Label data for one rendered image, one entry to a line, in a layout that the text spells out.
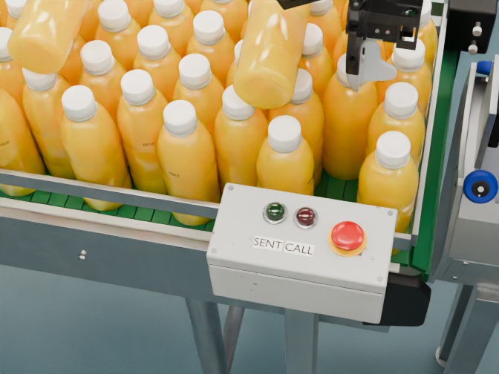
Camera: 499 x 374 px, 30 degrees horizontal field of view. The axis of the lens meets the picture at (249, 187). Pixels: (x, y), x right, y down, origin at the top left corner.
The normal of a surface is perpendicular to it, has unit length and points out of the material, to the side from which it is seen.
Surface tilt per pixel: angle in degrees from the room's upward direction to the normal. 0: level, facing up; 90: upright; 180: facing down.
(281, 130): 0
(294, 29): 42
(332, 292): 90
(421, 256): 30
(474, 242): 70
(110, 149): 90
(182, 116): 0
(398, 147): 0
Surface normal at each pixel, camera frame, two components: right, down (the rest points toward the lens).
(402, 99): -0.04, -0.54
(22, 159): 0.74, 0.55
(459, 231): -0.22, 0.60
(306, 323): -0.21, 0.83
